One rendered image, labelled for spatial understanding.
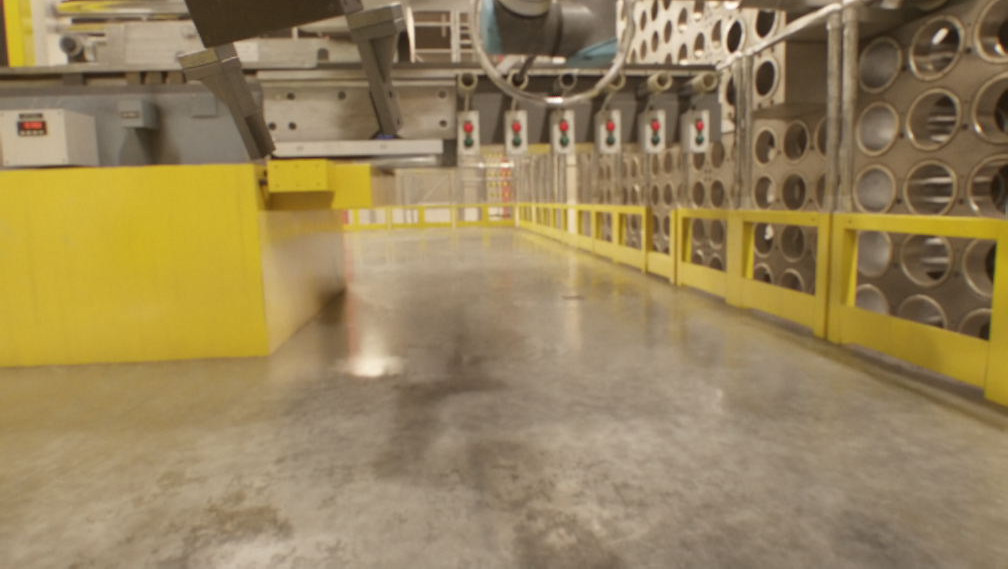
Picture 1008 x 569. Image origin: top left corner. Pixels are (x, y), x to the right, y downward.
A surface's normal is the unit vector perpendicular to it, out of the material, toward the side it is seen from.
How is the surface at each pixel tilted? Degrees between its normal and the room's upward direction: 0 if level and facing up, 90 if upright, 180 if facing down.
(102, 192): 90
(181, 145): 90
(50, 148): 90
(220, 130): 90
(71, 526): 0
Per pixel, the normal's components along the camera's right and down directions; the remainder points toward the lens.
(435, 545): -0.03, -0.99
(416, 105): 0.11, 0.11
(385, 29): -0.10, 0.50
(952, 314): -0.99, 0.04
